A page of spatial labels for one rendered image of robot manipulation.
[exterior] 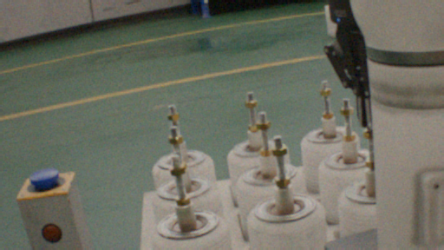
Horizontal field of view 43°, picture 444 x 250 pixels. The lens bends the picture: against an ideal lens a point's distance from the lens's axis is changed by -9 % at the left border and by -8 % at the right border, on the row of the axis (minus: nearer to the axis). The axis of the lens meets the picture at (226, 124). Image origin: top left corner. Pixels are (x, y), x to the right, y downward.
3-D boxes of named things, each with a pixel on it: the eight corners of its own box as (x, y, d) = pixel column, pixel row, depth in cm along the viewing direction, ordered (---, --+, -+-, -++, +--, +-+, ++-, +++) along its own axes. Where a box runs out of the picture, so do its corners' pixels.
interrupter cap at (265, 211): (259, 200, 76) (259, 194, 76) (318, 196, 75) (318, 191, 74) (249, 226, 69) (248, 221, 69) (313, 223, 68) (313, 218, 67)
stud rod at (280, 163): (284, 194, 72) (277, 134, 70) (290, 195, 71) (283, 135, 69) (277, 197, 72) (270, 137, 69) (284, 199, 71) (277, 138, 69)
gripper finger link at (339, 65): (341, 39, 73) (367, 77, 70) (335, 49, 74) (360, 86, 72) (324, 43, 71) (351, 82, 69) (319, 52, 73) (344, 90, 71)
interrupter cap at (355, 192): (338, 207, 71) (338, 201, 71) (353, 180, 77) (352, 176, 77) (398, 207, 68) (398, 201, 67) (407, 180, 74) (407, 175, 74)
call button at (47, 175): (59, 192, 71) (55, 176, 70) (29, 195, 71) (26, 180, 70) (63, 180, 75) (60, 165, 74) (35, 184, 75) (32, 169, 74)
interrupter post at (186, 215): (190, 221, 73) (185, 197, 72) (202, 226, 71) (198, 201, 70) (174, 228, 72) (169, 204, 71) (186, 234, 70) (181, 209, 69)
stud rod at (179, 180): (186, 213, 72) (175, 154, 69) (192, 214, 71) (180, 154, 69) (179, 215, 71) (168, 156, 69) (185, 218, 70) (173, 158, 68)
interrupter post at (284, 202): (277, 207, 73) (274, 183, 73) (297, 207, 73) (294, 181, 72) (274, 216, 71) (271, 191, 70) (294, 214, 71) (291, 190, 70)
